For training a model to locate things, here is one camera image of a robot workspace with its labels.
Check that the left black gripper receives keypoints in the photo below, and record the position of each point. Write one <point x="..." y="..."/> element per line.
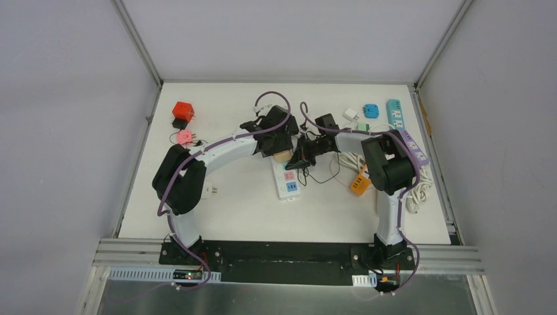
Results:
<point x="275" y="145"/>

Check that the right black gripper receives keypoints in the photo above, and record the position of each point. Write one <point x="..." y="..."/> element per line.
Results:
<point x="304" y="155"/>

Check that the tan cube adapter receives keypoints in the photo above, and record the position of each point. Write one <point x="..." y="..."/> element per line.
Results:
<point x="283" y="157"/>

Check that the long white power strip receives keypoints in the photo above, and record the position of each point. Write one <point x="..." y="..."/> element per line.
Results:
<point x="287" y="185"/>

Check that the orange power strip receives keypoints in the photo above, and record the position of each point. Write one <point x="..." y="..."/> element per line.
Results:
<point x="362" y="182"/>

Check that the pink adapter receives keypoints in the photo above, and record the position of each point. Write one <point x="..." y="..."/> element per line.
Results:
<point x="185" y="136"/>

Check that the small black adapter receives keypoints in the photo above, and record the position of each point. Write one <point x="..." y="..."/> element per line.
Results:
<point x="179" y="124"/>

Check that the red cube plug adapter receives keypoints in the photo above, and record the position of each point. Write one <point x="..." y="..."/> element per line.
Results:
<point x="183" y="111"/>

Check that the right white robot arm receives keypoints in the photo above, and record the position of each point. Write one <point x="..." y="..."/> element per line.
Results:
<point x="392" y="168"/>

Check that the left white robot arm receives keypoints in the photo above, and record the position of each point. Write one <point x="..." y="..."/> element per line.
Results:
<point x="180" y="179"/>

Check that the white charger plug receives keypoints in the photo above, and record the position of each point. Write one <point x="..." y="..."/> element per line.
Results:
<point x="351" y="115"/>

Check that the green plug adapter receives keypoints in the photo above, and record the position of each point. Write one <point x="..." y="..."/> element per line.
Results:
<point x="363" y="127"/>

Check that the white flat plug adapter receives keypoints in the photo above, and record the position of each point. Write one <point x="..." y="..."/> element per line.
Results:
<point x="208" y="190"/>

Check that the blue plug adapter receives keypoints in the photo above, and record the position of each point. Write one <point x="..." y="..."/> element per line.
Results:
<point x="371" y="111"/>

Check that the teal power strip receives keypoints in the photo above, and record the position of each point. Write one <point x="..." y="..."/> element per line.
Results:
<point x="395" y="114"/>

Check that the purple power strip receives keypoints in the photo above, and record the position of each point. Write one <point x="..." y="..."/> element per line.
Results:
<point x="421" y="158"/>

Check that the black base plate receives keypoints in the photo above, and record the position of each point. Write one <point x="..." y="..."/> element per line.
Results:
<point x="291" y="263"/>

